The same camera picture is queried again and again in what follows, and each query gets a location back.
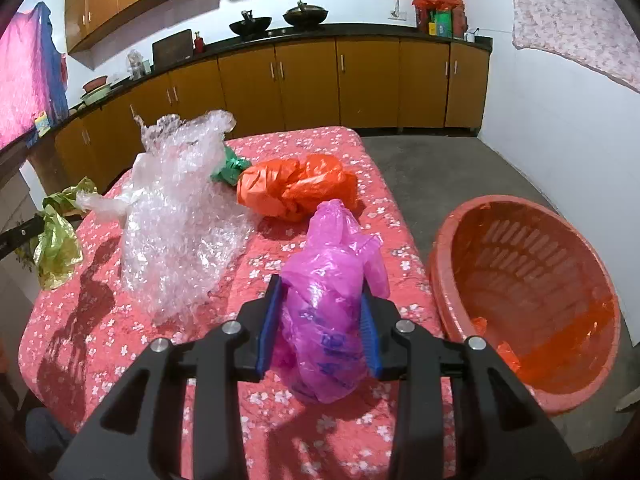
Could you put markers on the green plastic bag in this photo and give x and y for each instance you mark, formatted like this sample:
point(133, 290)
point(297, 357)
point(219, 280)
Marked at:
point(230, 170)

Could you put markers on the green pot with red bowl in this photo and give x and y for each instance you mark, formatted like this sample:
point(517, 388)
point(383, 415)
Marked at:
point(95, 90)

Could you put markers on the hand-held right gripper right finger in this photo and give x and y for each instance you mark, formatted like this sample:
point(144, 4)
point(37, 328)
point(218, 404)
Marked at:
point(372, 335)

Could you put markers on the black wok with lid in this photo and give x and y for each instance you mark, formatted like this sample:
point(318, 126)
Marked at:
point(306, 15)

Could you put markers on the red bag of groceries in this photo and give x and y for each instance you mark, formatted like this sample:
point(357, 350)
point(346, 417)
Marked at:
point(440, 12)

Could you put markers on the table with red floral cloth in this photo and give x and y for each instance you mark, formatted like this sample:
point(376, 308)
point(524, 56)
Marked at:
point(390, 240)

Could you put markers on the dark cutting board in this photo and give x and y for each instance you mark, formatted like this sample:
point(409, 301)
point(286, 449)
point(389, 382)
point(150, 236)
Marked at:
point(172, 46)

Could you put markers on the pink floral hanging cloth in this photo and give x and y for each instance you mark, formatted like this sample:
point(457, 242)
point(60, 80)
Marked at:
point(575, 15)

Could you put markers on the orange plastic bag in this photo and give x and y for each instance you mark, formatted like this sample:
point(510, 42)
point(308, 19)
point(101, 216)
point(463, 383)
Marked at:
point(290, 185)

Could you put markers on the glass jar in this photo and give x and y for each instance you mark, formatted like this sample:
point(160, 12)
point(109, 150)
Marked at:
point(135, 65)

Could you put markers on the clear white plastic bag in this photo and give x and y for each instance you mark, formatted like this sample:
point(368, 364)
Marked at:
point(107, 205)

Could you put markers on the clear bubble wrap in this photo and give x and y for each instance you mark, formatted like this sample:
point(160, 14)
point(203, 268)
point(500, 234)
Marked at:
point(180, 210)

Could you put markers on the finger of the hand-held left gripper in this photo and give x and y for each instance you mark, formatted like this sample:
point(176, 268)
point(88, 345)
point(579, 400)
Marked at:
point(20, 234)

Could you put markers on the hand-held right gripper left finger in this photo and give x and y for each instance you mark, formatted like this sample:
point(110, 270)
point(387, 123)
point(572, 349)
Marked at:
point(270, 330)

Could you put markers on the black open wok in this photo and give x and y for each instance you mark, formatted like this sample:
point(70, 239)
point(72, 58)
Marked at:
point(250, 25)

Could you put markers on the pink plastic bag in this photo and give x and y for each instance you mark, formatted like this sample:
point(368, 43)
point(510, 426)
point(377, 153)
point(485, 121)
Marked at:
point(325, 280)

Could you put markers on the red bottle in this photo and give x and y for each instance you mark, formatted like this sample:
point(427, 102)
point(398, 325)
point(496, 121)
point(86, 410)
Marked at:
point(199, 42)

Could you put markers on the yellow-green plastic bag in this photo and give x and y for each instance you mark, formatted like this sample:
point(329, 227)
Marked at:
point(55, 245)

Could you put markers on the red plastic basket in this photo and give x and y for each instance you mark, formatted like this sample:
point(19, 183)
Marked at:
point(500, 270)

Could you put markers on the wooden stick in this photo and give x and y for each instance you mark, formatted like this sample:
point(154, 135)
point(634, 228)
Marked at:
point(629, 402)

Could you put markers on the wooden lower kitchen cabinets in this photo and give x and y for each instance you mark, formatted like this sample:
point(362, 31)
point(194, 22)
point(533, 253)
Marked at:
point(310, 85)

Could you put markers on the pink and blue hanging cloth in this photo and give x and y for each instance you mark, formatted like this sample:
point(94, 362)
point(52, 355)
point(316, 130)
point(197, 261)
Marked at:
point(27, 75)

